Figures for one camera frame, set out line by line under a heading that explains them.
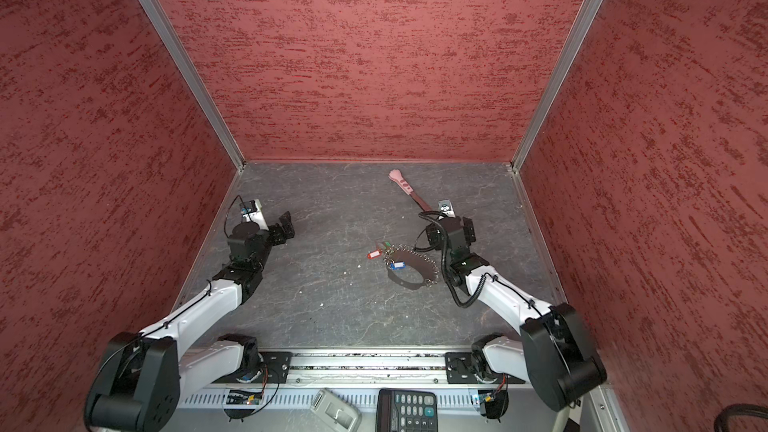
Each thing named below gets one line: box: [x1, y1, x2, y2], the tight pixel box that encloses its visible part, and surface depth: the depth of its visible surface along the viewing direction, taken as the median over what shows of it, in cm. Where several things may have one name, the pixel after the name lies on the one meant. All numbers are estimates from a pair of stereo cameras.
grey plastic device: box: [310, 388, 362, 432], surface depth 67 cm
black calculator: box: [376, 388, 438, 432], surface depth 68 cm
